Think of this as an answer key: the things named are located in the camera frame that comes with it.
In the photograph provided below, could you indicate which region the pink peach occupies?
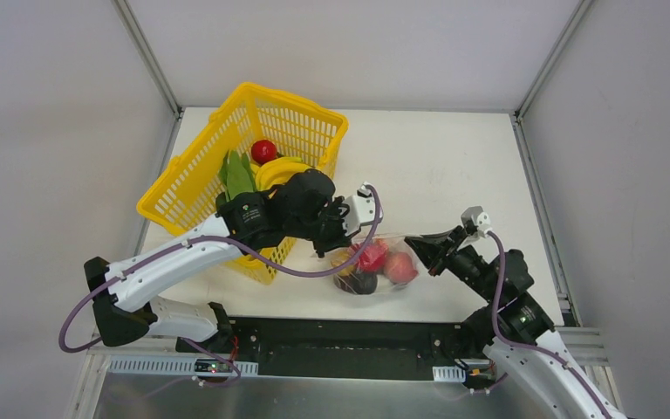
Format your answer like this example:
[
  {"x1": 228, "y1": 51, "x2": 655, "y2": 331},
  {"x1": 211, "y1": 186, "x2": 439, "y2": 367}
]
[{"x1": 383, "y1": 251, "x2": 419, "y2": 285}]

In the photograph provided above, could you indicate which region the clear zip top bag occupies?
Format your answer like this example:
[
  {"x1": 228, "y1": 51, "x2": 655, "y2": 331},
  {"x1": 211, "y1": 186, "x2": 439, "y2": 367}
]
[{"x1": 332, "y1": 235, "x2": 420, "y2": 296}]

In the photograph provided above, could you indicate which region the dark purple eggplant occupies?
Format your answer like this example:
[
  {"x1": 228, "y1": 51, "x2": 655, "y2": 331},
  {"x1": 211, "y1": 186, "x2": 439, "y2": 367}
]
[{"x1": 339, "y1": 271, "x2": 379, "y2": 295}]

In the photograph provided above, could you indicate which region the yellow plastic basket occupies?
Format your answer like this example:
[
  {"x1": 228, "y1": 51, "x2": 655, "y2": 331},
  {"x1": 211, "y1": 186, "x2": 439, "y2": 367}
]
[{"x1": 135, "y1": 81, "x2": 351, "y2": 285}]

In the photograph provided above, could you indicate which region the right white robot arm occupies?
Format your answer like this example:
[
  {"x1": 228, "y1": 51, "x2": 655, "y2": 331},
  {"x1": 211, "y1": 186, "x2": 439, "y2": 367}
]
[{"x1": 405, "y1": 226, "x2": 624, "y2": 418}]

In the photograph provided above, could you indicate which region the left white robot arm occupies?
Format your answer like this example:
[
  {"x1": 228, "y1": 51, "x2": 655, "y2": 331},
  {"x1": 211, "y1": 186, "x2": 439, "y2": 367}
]
[{"x1": 84, "y1": 169, "x2": 380, "y2": 354}]

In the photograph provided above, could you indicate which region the yellow banana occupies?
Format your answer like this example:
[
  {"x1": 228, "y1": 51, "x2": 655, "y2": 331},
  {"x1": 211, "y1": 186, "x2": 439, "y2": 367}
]
[{"x1": 255, "y1": 156, "x2": 311, "y2": 190}]

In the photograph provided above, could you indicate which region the red tomato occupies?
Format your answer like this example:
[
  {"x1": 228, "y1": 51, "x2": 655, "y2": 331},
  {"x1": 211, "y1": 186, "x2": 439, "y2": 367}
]
[{"x1": 250, "y1": 139, "x2": 279, "y2": 166}]

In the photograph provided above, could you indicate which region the large green leaf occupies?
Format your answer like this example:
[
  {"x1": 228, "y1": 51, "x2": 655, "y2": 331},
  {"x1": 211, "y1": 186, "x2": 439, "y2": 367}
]
[{"x1": 218, "y1": 150, "x2": 257, "y2": 202}]

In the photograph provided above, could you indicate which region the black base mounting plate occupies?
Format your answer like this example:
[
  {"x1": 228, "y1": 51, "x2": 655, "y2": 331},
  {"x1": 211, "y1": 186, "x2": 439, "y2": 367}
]
[{"x1": 175, "y1": 302, "x2": 503, "y2": 383}]

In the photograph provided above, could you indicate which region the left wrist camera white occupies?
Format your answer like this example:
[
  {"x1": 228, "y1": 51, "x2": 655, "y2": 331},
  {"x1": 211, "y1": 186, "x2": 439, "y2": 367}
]
[{"x1": 343, "y1": 182, "x2": 383, "y2": 234}]

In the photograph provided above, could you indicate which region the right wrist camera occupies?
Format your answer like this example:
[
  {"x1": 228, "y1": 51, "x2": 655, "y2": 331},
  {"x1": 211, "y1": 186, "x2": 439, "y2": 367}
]
[{"x1": 461, "y1": 206, "x2": 493, "y2": 237}]

